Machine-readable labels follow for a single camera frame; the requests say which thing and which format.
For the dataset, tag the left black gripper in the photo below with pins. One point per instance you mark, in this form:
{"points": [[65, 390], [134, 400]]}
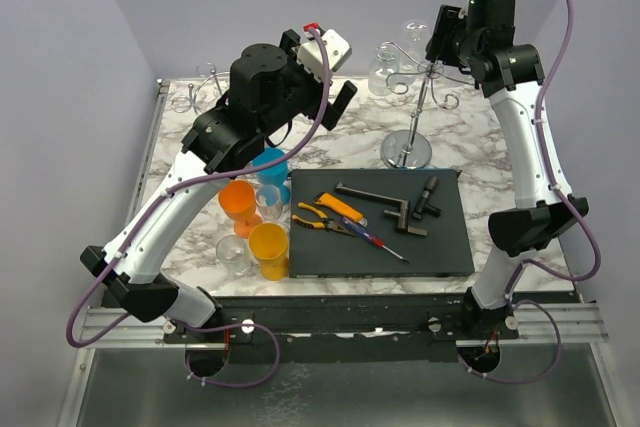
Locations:
{"points": [[289, 45]]}

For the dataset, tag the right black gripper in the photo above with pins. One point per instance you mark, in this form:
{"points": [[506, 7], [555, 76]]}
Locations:
{"points": [[448, 19]]}

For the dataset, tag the small clear wine glass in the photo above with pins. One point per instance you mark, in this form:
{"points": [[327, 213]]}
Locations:
{"points": [[269, 203]]}

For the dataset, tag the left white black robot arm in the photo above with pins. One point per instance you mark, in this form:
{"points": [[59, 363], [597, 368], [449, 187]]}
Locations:
{"points": [[269, 85]]}

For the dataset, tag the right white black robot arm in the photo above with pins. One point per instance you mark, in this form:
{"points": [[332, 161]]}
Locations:
{"points": [[479, 38]]}

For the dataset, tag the tall chrome wine glass rack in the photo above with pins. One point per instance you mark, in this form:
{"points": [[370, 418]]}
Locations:
{"points": [[408, 149]]}

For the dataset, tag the blue plastic goblet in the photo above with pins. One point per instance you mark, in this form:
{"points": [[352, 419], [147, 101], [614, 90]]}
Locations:
{"points": [[275, 175]]}

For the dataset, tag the yellow utility knife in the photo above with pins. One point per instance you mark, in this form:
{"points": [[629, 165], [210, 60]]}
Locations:
{"points": [[338, 206]]}

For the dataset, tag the orange plastic goblet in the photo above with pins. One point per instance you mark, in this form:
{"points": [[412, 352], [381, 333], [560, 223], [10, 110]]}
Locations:
{"points": [[238, 202]]}

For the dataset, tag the dark grey tray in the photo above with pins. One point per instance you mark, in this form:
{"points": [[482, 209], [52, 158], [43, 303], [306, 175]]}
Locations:
{"points": [[445, 250]]}

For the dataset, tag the black t-shaped tool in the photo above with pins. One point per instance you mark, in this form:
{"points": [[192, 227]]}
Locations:
{"points": [[424, 205]]}

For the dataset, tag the red blue screwdriver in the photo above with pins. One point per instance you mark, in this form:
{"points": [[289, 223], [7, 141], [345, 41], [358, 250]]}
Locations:
{"points": [[369, 237]]}

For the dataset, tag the yellow plastic cup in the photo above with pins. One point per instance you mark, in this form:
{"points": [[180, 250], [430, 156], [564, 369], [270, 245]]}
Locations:
{"points": [[269, 244]]}

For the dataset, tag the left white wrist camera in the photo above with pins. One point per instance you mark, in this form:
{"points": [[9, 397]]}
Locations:
{"points": [[324, 52]]}

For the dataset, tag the small chrome wire rack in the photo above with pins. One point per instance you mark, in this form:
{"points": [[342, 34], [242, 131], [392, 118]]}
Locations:
{"points": [[202, 91]]}

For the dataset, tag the yellow handled pliers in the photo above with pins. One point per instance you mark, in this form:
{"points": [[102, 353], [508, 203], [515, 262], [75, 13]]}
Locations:
{"points": [[323, 222]]}

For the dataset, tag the long black metal bracket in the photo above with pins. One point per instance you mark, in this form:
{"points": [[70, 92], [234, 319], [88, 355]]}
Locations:
{"points": [[395, 208]]}

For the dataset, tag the aluminium frame rail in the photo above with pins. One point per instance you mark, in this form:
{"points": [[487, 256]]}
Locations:
{"points": [[567, 323]]}

